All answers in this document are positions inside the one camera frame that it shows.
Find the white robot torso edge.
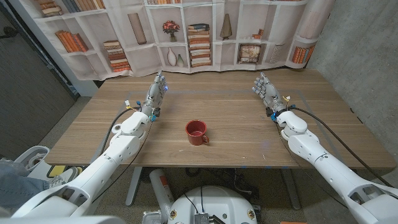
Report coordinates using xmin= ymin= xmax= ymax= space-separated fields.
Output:
xmin=0 ymin=215 xmax=127 ymax=224

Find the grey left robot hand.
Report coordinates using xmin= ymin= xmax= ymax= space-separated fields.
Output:
xmin=141 ymin=70 xmax=169 ymax=118

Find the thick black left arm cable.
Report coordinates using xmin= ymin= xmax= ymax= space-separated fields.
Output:
xmin=99 ymin=106 xmax=141 ymax=156

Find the red ceramic mug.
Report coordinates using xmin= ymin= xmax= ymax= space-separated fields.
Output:
xmin=185 ymin=119 xmax=210 ymax=146

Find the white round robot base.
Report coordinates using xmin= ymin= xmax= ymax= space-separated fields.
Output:
xmin=167 ymin=185 xmax=259 ymax=224

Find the silver foil tray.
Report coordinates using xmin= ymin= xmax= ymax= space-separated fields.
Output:
xmin=142 ymin=210 xmax=163 ymax=224

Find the grey metal table leg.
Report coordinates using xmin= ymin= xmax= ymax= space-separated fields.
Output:
xmin=280 ymin=167 xmax=302 ymax=211
xmin=125 ymin=167 xmax=144 ymax=207

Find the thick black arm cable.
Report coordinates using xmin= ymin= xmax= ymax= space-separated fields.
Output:
xmin=99 ymin=106 xmax=141 ymax=156
xmin=289 ymin=106 xmax=395 ymax=189

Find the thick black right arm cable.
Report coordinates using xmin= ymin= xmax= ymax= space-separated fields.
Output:
xmin=289 ymin=106 xmax=395 ymax=189

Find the blue jeans person leg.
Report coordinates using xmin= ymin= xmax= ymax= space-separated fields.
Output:
xmin=0 ymin=161 xmax=51 ymax=216

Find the white round machine housing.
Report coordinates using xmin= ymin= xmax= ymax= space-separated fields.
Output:
xmin=13 ymin=145 xmax=51 ymax=172

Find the black cable bundle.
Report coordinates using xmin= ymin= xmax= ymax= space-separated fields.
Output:
xmin=185 ymin=167 xmax=261 ymax=203

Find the printed bookshelf backdrop cloth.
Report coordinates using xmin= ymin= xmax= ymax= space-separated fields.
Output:
xmin=9 ymin=0 xmax=336 ymax=82

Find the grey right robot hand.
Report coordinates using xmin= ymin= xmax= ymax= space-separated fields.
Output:
xmin=252 ymin=72 xmax=289 ymax=114

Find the white grey sneaker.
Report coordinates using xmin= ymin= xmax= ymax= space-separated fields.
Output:
xmin=46 ymin=166 xmax=84 ymax=189

